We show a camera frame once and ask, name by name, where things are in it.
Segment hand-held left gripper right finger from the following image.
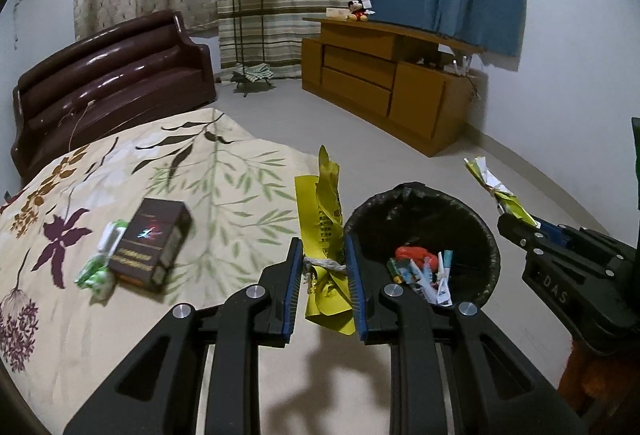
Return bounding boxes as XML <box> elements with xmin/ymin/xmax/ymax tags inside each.
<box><xmin>344</xmin><ymin>234</ymin><xmax>588</xmax><ymax>435</ymax></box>

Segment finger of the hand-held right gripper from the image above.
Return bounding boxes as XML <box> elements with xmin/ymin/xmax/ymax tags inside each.
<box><xmin>530</xmin><ymin>214</ymin><xmax>640</xmax><ymax>266</ymax></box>
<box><xmin>496</xmin><ymin>212</ymin><xmax>621</xmax><ymax>283</ymax></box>

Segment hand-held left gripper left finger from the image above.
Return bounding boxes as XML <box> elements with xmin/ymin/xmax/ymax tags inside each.
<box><xmin>62</xmin><ymin>236</ymin><xmax>306</xmax><ymax>435</ymax></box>

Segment white yellow-green wrapper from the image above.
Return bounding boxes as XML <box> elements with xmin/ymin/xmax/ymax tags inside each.
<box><xmin>464</xmin><ymin>156</ymin><xmax>537</xmax><ymax>228</ymax></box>

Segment bin with black bag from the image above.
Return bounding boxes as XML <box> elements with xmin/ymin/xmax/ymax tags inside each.
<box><xmin>344</xmin><ymin>182</ymin><xmax>502</xmax><ymax>311</ymax></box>

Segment yellow plastic wrapper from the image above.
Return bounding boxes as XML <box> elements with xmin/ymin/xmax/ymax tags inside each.
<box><xmin>294</xmin><ymin>144</ymin><xmax>358</xmax><ymax>336</ymax></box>

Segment person's right forearm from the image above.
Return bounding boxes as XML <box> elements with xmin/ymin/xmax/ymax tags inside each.
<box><xmin>557</xmin><ymin>340</ymin><xmax>640</xmax><ymax>435</ymax></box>

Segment orange plastic bag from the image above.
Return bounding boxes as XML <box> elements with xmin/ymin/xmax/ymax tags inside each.
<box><xmin>395</xmin><ymin>245</ymin><xmax>438</xmax><ymax>266</ymax></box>

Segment teal and white wrapper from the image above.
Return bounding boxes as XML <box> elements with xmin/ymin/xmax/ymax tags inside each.
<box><xmin>387</xmin><ymin>250</ymin><xmax>456</xmax><ymax>308</ymax></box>

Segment floral beige tablecloth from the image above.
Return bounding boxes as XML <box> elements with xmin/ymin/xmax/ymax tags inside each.
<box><xmin>0</xmin><ymin>108</ymin><xmax>461</xmax><ymax>435</ymax></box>

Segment dark brown cardboard box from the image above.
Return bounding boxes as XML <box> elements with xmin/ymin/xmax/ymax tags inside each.
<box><xmin>107</xmin><ymin>198</ymin><xmax>193</xmax><ymax>293</ymax></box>

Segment white plastic wrapper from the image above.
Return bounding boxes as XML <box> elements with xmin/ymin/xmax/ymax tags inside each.
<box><xmin>97</xmin><ymin>219</ymin><xmax>132</xmax><ymax>266</ymax></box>

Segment green and white wrapper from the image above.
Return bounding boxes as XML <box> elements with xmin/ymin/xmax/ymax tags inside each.
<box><xmin>75</xmin><ymin>255</ymin><xmax>117</xmax><ymax>301</ymax></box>

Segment checked cloth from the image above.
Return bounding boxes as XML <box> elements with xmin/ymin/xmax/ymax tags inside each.
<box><xmin>231</xmin><ymin>62</ymin><xmax>275</xmax><ymax>83</ymax></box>

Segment wooden cabinet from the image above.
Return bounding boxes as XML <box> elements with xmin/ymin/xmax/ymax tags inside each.
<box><xmin>301</xmin><ymin>16</ymin><xmax>487</xmax><ymax>157</ymax></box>

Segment mouse plush toy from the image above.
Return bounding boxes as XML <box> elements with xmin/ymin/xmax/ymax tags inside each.
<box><xmin>346</xmin><ymin>0</ymin><xmax>376</xmax><ymax>22</ymax></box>

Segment brown leather sofa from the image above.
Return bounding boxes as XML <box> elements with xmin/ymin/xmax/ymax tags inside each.
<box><xmin>11</xmin><ymin>10</ymin><xmax>217</xmax><ymax>183</ymax></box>

